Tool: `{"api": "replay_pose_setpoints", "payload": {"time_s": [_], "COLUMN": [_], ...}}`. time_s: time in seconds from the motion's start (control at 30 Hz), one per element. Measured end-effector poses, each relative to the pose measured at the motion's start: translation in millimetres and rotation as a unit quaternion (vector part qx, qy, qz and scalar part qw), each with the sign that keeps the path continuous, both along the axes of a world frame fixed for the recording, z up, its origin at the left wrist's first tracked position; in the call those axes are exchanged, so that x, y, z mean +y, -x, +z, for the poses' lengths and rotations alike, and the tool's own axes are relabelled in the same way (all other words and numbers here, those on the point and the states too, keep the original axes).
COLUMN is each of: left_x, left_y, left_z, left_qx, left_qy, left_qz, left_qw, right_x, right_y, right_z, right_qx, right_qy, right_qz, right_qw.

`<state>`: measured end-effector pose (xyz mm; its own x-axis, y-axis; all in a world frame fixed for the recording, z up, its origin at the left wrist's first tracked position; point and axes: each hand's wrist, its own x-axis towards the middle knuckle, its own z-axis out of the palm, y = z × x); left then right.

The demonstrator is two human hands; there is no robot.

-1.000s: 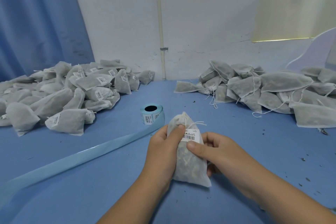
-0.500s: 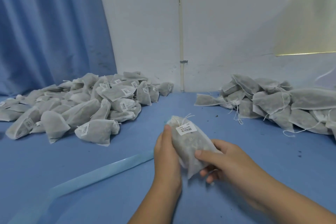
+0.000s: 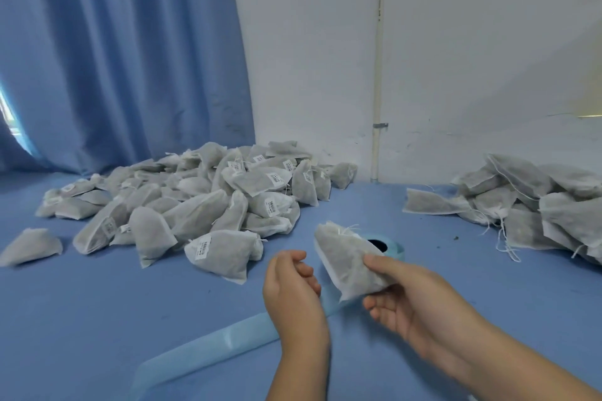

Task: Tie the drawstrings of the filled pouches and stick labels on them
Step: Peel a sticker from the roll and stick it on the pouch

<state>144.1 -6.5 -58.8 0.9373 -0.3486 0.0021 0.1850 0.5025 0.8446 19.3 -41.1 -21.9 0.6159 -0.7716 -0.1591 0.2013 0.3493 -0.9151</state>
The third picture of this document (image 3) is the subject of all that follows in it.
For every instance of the person's right hand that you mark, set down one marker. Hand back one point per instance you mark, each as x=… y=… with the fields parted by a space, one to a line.
x=419 y=307

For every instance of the person's left hand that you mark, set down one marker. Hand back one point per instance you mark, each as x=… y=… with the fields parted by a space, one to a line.
x=296 y=307

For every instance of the blue label roll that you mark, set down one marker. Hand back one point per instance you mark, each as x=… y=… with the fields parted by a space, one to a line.
x=235 y=340

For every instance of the white herb bag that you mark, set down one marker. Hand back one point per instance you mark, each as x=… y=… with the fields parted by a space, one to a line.
x=348 y=255

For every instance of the pile of unlabelled herb bags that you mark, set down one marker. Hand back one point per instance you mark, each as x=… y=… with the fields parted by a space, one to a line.
x=517 y=203

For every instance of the pile of labelled herb bags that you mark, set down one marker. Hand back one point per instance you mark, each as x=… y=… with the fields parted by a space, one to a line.
x=197 y=199

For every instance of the lone white pouch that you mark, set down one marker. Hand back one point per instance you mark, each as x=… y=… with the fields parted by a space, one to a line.
x=30 y=247

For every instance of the grey pipe clamp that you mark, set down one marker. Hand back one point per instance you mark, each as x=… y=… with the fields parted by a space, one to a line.
x=380 y=125

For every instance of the blue curtain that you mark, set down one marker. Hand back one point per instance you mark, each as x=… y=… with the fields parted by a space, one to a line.
x=118 y=48

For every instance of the white wall pipe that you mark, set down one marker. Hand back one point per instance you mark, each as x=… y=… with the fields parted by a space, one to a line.
x=378 y=48

